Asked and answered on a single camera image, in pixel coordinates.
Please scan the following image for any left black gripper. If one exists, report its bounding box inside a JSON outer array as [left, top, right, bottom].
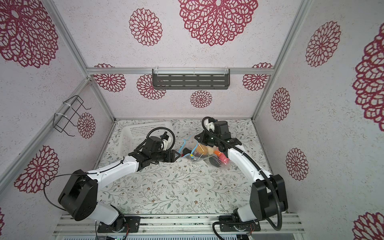
[[151, 148, 181, 163]]

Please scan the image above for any orange toy fruit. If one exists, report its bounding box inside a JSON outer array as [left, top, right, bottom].
[[214, 150, 222, 158]]

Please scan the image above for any pink red toy ball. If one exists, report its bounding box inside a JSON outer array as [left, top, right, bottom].
[[219, 155, 230, 165]]

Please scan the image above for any yellow toy potato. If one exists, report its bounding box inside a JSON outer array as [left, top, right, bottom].
[[195, 145, 208, 156]]

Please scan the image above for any dark oval toy avocado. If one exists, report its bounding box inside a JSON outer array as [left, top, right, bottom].
[[209, 157, 221, 168]]

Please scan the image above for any white perforated plastic basket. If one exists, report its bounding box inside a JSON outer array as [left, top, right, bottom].
[[117, 121, 174, 158]]

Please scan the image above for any clear zip top bag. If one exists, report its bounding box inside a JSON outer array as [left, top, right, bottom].
[[177, 136, 231, 170]]

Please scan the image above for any black textured toy ball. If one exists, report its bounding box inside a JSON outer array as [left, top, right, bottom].
[[182, 148, 192, 156]]

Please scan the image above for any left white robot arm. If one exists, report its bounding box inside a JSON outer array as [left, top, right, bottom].
[[58, 132, 180, 226]]

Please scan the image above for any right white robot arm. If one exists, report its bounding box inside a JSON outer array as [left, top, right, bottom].
[[195, 117, 288, 231]]

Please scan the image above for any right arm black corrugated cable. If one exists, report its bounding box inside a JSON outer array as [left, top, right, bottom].
[[201, 116, 283, 240]]

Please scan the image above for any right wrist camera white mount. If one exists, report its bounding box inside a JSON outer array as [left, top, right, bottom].
[[206, 120, 215, 133]]

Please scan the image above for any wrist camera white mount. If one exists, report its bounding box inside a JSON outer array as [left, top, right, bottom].
[[161, 132, 175, 151], [206, 120, 215, 133]]

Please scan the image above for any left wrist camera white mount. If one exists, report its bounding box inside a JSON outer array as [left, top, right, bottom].
[[161, 132, 175, 151]]

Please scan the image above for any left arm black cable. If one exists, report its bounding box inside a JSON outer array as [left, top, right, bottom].
[[43, 127, 176, 240]]

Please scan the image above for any grey slotted wall shelf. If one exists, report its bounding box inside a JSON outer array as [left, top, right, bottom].
[[152, 69, 231, 90]]

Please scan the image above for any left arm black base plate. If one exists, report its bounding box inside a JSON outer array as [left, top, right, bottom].
[[97, 216, 141, 234]]

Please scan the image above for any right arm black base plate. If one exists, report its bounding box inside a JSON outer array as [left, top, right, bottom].
[[219, 214, 261, 233]]

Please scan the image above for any black wire wall rack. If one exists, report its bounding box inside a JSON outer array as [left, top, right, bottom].
[[52, 95, 91, 137]]

